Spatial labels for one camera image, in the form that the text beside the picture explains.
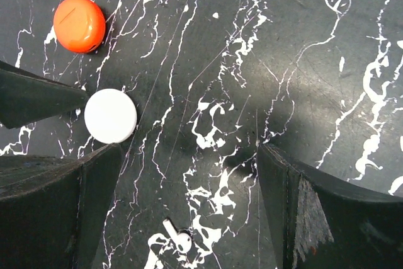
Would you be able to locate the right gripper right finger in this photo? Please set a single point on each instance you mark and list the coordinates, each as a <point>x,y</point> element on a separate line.
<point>317,220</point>

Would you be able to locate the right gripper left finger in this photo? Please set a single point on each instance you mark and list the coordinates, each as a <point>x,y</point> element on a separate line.
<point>53,210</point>

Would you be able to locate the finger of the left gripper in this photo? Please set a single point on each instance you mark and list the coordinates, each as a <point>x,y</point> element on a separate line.
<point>28,98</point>

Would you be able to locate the white round disc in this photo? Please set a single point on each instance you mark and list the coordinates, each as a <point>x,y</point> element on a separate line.
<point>110,116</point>

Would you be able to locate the orange earbud charging case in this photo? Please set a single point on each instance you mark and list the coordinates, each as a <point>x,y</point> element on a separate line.
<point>79,25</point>

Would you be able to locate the white earbud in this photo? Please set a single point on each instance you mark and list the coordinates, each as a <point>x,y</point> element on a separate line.
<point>182,240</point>

